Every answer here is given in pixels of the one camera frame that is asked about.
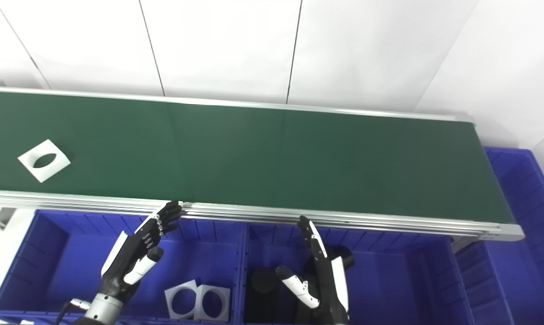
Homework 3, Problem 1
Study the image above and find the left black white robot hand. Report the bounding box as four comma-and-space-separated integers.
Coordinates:
99, 201, 183, 301

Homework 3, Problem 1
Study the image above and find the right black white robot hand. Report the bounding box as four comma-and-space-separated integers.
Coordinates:
275, 215, 350, 325

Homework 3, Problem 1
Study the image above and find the white square part round hole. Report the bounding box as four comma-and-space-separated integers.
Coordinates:
193, 284, 231, 322
18, 139, 71, 183
164, 280, 198, 320

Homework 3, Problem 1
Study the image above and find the blue bin with white parts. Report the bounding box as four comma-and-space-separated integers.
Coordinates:
0, 209, 246, 325

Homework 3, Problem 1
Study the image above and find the blue bin with black cylinders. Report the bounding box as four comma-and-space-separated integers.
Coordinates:
239, 221, 476, 325

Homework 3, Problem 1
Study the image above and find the empty blue plastic bin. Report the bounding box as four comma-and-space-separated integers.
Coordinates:
452, 146, 544, 325

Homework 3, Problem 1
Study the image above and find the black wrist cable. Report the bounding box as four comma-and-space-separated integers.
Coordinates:
55, 298, 92, 325

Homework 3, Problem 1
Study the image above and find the green conveyor belt aluminium frame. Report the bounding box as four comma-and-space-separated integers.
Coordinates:
0, 87, 525, 242

